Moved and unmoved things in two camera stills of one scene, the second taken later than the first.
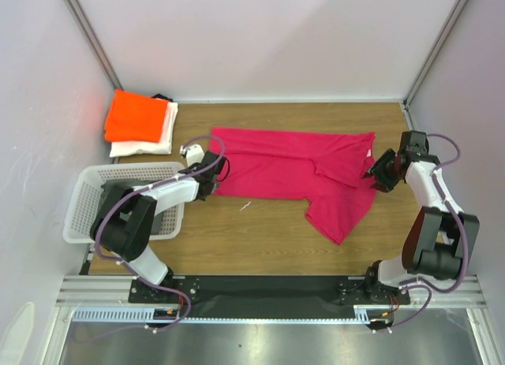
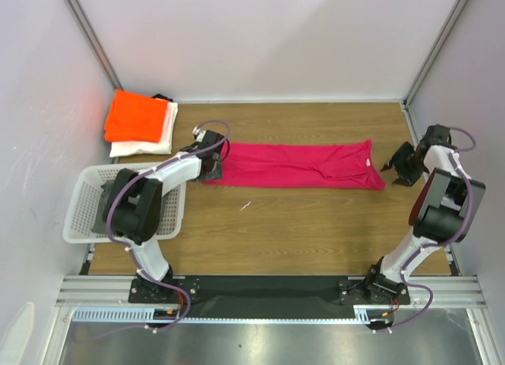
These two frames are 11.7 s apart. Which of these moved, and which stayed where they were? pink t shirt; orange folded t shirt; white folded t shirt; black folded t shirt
Moved: pink t shirt
Stayed: black folded t shirt; white folded t shirt; orange folded t shirt
